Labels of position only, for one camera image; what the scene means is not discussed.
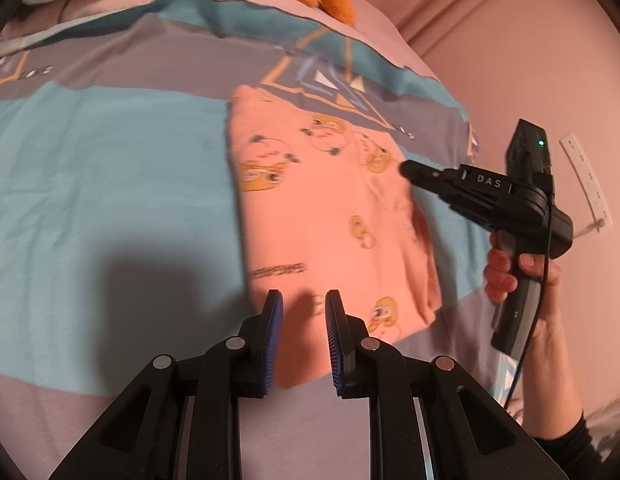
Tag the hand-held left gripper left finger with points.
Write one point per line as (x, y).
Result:
(272, 342)

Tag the lavender bed sheet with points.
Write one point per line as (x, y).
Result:
(379, 35)

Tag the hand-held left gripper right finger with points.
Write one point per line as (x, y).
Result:
(335, 342)

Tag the white power strip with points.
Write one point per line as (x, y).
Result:
(587, 180)

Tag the pink cartoon print shirt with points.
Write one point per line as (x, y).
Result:
(315, 220)

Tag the person's right hand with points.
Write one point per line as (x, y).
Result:
(499, 275)

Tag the person's right forearm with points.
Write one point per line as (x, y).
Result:
(554, 375)

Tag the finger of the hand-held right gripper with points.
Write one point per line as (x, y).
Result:
(429, 176)

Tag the blue grey patterned blanket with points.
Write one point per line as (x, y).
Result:
(115, 185)

